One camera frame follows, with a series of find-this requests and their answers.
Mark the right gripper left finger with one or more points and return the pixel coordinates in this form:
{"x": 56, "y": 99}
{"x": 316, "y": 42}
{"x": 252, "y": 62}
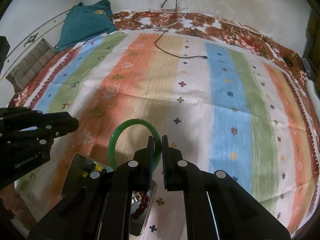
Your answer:
{"x": 99, "y": 208}

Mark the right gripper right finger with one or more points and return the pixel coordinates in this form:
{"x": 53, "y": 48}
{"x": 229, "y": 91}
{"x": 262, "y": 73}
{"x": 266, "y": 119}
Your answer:
{"x": 216, "y": 206}

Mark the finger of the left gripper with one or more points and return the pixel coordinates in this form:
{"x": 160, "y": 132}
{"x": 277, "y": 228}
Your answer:
{"x": 59, "y": 124}

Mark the green jade bangle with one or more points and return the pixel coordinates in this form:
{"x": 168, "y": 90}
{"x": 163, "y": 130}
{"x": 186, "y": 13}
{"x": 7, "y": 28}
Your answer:
{"x": 111, "y": 149}

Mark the silver metal tin box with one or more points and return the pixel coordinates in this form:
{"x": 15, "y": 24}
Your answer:
{"x": 82, "y": 167}

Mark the striped colourful blanket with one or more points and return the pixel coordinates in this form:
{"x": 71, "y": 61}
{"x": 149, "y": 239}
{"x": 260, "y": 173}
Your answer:
{"x": 280, "y": 171}

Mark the teal pillow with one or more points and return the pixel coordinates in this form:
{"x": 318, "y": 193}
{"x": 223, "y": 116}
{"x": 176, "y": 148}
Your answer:
{"x": 84, "y": 23}

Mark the white rolled cloth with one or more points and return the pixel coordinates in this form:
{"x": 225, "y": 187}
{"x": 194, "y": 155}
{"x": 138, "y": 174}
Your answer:
{"x": 311, "y": 88}

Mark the floral red bedsheet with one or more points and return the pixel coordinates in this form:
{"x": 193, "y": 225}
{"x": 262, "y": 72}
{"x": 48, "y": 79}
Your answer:
{"x": 225, "y": 32}

